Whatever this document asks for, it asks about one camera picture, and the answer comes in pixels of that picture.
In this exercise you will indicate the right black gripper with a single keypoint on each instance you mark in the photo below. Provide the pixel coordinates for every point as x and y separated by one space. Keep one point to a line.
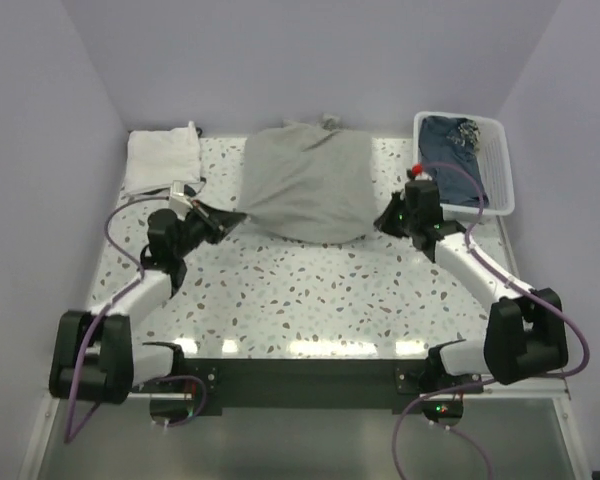
384 221

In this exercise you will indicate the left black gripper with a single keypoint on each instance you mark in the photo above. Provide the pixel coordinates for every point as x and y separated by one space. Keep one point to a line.
220 222

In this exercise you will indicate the white motorcycle print tank top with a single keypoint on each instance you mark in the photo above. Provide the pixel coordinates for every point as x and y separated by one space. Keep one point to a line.
155 159

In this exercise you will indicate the grey tank top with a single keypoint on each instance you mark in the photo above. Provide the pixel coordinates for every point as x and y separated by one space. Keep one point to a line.
309 182

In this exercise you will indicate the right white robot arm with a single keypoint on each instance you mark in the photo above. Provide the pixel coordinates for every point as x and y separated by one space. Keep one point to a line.
525 333

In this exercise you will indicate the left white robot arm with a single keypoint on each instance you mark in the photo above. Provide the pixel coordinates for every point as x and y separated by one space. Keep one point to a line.
95 355

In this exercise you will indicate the blue garment in basket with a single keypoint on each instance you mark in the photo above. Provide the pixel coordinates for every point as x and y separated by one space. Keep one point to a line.
448 149

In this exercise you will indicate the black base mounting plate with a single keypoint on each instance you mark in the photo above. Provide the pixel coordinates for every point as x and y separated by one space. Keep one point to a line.
383 384

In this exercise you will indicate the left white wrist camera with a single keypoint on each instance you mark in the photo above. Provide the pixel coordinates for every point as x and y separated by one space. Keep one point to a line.
180 198

